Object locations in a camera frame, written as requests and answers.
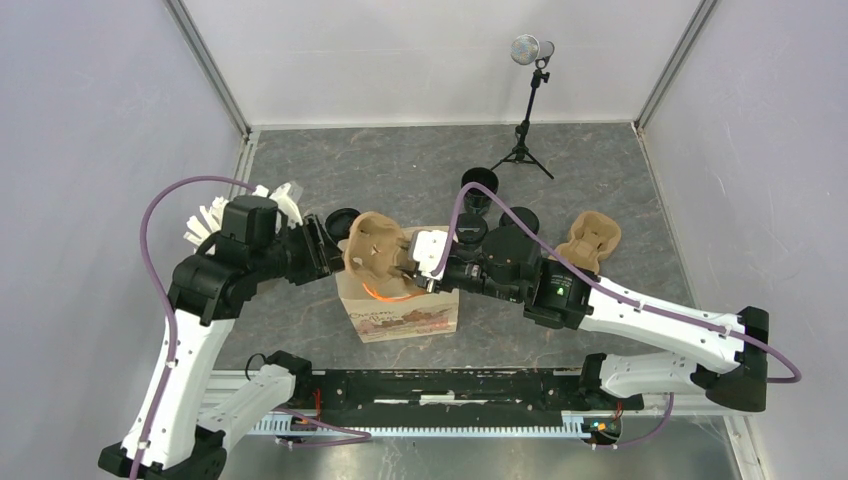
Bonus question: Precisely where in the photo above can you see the black cup lid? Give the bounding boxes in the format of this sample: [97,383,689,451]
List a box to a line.
[498,206,540,234]
[455,213,489,247]

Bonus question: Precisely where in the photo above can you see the paper takeout bag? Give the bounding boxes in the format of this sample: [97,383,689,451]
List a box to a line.
[335,226,460,343]

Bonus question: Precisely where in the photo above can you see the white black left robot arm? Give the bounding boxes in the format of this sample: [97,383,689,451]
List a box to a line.
[98,193,343,479]

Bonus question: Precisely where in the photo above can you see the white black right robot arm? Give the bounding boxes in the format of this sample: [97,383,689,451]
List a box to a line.
[409,225,769,413]

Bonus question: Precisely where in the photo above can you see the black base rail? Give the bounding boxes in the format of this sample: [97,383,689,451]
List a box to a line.
[152,367,750,439]

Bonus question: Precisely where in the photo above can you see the microphone on black tripod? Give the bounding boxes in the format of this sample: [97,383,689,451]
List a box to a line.
[491,34,555,180]

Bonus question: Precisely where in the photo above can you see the white straws in cup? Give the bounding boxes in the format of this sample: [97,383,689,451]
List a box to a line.
[183,197,229,249]

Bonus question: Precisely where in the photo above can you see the stack of black cups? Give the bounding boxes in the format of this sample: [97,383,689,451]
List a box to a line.
[460,166,501,217]

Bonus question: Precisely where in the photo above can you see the stack of black lids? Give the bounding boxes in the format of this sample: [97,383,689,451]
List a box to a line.
[325,208,360,243]

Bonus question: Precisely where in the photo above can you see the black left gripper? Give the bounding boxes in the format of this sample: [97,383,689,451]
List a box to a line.
[251,211,356,285]

